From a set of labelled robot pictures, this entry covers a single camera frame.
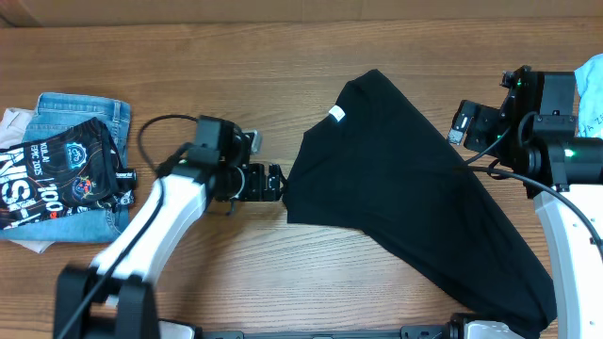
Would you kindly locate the black printed sports jersey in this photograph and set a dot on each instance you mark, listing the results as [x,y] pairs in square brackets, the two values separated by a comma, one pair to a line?
[69,173]

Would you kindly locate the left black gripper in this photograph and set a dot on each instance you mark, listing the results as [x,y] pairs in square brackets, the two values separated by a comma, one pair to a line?
[256,190]

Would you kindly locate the light blue printed t-shirt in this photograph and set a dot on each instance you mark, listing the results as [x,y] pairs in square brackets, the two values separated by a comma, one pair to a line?
[589,78]

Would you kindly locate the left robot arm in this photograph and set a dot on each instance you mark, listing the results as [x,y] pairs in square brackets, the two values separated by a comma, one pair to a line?
[115,296]

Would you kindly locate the black t-shirt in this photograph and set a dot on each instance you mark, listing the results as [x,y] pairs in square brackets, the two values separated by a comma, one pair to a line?
[376,164]

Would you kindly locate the blue denim jeans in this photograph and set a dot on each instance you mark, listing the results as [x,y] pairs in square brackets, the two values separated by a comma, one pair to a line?
[55,113]

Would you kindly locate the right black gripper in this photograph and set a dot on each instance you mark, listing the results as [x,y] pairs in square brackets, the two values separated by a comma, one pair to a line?
[482,119]

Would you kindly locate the beige folded garment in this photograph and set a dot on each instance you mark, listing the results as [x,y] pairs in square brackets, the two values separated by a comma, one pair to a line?
[13,126]

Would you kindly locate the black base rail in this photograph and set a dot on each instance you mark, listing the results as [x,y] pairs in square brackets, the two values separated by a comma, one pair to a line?
[460,326]

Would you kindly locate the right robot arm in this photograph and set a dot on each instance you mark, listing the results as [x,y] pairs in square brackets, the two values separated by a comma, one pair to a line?
[533,138]

